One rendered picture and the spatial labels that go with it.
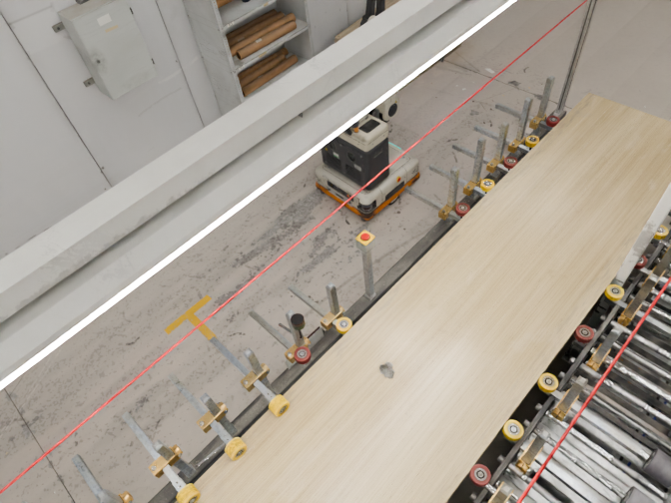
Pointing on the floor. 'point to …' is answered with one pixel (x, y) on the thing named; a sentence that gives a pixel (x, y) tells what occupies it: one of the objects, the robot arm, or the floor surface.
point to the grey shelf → (217, 68)
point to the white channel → (323, 77)
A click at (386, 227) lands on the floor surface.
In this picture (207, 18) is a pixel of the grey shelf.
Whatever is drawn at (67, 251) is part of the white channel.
